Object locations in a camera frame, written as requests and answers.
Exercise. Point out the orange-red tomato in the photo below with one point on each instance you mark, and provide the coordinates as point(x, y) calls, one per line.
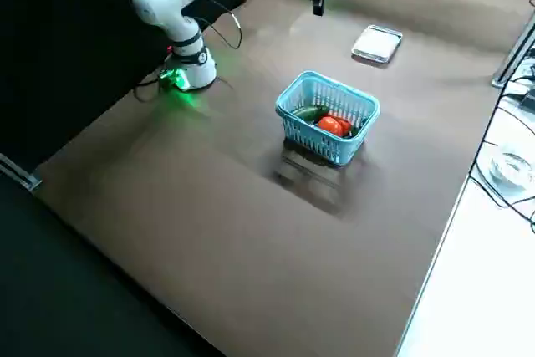
point(328, 125)

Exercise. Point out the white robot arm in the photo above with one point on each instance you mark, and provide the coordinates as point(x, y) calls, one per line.
point(167, 6)

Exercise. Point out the grey digital kitchen scale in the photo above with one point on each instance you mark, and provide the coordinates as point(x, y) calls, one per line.
point(376, 43)

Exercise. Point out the light blue plastic basket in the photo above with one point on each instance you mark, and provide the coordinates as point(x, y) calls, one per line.
point(317, 146)

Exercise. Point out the green cucumber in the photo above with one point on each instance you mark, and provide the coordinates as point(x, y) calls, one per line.
point(309, 113)

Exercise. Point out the red vegetable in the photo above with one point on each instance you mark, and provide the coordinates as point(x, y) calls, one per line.
point(347, 123)

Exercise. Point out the dark green vegetable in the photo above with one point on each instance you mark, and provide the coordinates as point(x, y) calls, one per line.
point(355, 131)

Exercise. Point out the black device box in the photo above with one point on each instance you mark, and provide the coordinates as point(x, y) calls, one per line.
point(528, 100)

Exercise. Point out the aluminium profile post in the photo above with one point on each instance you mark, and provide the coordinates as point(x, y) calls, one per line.
point(516, 49)
point(18, 173)

